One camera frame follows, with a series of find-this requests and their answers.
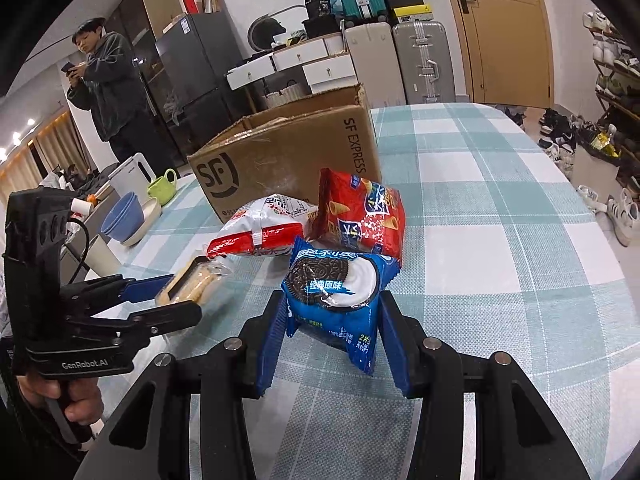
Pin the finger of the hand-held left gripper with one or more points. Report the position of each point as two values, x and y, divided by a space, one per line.
145 287
170 315

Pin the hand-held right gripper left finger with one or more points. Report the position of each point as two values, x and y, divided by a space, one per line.
272 350

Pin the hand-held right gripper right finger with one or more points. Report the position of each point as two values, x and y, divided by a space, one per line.
400 350

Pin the clear cake packet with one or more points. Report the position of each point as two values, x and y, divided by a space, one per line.
192 282

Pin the blue cookie packet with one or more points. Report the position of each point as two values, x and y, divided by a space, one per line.
335 280

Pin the white and red snack packet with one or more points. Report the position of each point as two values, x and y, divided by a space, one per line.
260 230

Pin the brown cardboard box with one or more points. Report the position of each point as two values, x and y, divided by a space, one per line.
280 160

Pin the person's left hand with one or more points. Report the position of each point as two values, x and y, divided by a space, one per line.
82 407

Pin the white cup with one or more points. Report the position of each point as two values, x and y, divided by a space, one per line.
102 257

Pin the blue bowl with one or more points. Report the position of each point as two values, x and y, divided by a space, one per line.
120 220

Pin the white bottle orange cap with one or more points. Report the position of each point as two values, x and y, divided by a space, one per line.
82 205

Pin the green mug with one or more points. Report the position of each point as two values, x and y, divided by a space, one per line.
161 190

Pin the white jug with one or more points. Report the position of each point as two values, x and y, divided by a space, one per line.
130 175

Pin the beige curtains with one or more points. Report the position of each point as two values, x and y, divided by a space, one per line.
45 150

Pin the red cone snack packet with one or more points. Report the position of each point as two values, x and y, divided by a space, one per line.
360 215

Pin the dark grey fridge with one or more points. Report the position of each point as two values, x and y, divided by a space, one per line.
200 75

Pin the woven laundry basket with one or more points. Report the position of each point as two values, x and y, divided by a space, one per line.
285 95

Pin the white sneakers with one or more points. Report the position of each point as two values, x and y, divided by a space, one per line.
625 215

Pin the pile of shoes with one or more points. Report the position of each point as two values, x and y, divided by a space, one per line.
560 132

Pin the cardboard boxes on fridge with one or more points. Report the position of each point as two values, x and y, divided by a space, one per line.
185 20

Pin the brown cabinet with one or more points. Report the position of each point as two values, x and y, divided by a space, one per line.
150 5

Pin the white drawer dresser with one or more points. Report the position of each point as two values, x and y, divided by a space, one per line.
320 65

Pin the silver suitcase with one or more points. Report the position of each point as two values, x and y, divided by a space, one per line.
425 65

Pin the beige suitcase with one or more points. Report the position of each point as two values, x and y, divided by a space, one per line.
372 60

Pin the yellow packet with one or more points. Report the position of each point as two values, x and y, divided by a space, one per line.
605 141

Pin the black storage box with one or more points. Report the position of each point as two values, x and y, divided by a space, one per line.
322 27

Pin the wooden door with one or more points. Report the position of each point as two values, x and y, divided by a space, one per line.
505 35

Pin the black bag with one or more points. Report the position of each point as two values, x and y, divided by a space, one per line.
322 4

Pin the yellow and black shoe box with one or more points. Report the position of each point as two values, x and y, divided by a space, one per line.
411 14

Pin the shoe rack with shoes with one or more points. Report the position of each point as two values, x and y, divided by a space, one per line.
617 90

